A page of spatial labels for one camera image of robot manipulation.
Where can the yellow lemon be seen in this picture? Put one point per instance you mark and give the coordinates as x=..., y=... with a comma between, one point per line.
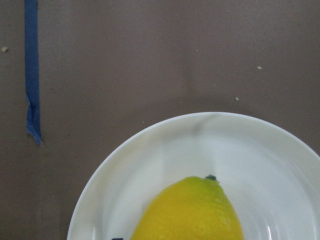
x=194, y=208

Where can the white plate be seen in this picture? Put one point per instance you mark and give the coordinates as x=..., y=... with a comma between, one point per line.
x=271, y=177

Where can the brown paper table cover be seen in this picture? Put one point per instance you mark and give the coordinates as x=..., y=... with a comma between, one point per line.
x=110, y=68

